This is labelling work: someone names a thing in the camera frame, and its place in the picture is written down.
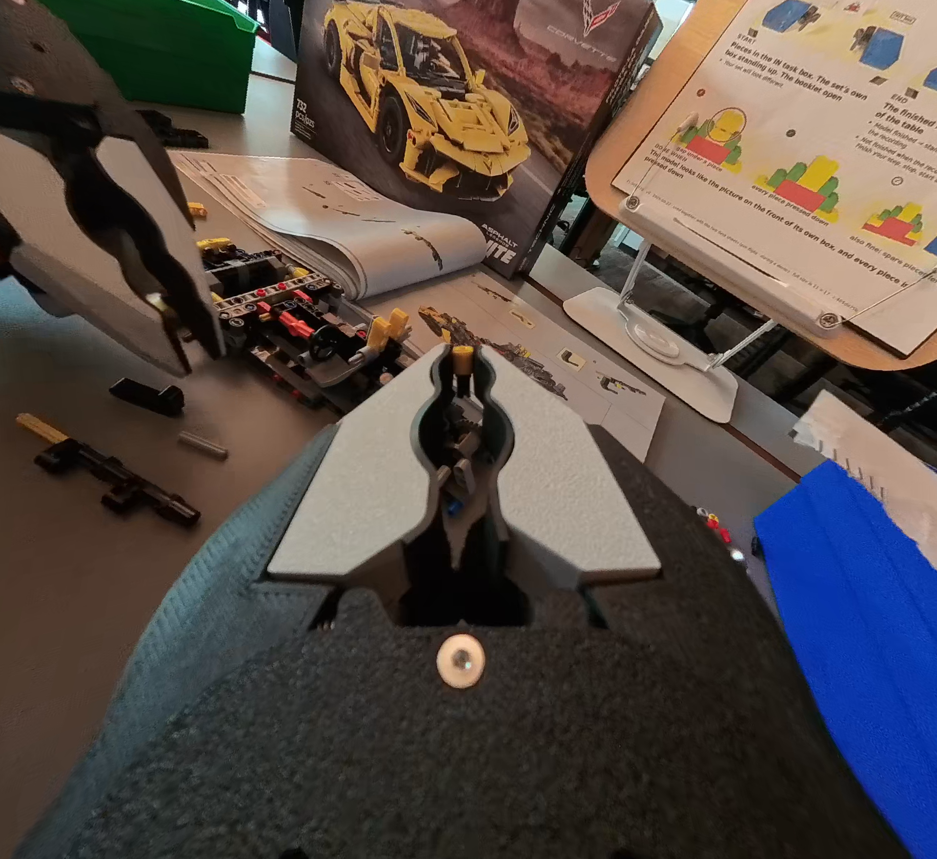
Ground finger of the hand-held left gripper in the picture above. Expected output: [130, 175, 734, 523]
[7, 160, 195, 377]
[97, 133, 225, 360]

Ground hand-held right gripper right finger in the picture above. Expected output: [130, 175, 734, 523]
[477, 345, 663, 618]

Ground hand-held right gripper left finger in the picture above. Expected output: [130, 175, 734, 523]
[265, 345, 446, 623]

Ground black rod subassembly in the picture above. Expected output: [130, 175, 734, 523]
[16, 412, 202, 528]

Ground building set box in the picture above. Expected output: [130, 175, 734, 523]
[291, 0, 663, 280]

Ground long black building beam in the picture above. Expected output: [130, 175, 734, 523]
[138, 108, 210, 148]

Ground green plastic bin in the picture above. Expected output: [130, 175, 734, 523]
[0, 0, 261, 115]

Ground black angled building beam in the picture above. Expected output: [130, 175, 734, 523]
[108, 377, 186, 418]

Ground pile of red blue pins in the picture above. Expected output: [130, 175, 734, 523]
[692, 504, 744, 560]

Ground grey toy axle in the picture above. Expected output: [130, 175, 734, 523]
[178, 430, 229, 462]

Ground partly built toy car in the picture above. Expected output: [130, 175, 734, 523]
[194, 237, 486, 517]

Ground open instruction booklet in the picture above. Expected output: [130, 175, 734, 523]
[167, 150, 667, 461]

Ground torn white printed paper bags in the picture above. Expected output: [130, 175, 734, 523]
[791, 390, 937, 545]

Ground blue plastic bin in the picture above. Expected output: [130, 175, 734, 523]
[754, 460, 937, 859]

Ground wooden document stand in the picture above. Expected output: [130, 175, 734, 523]
[564, 0, 937, 424]

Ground printed instruction sheet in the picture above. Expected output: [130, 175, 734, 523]
[611, 0, 937, 356]

